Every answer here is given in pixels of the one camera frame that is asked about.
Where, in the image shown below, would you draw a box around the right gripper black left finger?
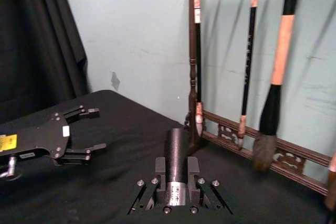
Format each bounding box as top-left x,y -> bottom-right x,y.
128,156 -> 167,215

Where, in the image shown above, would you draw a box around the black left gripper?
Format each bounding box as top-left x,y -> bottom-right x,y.
0,105 -> 108,167

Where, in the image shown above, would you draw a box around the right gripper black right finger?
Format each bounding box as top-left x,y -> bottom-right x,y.
186,156 -> 234,215

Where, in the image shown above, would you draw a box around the black cylinder with silver band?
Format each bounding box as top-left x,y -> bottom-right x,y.
163,128 -> 190,207

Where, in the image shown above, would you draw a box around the black table cloth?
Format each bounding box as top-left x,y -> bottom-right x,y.
0,89 -> 336,224

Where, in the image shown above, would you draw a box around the dark wooden brush rack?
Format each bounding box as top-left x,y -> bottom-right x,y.
172,0 -> 332,196

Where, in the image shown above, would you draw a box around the black curtain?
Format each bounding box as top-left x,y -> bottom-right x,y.
0,0 -> 89,124

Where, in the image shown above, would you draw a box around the thin brush with reddish tip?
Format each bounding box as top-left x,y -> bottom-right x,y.
192,0 -> 205,137

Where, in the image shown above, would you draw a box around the slim black brush pale tip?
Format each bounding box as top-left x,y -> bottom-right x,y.
237,0 -> 263,151

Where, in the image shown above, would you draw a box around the large tan-handled brush dark bristles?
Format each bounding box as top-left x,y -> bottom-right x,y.
251,0 -> 302,173

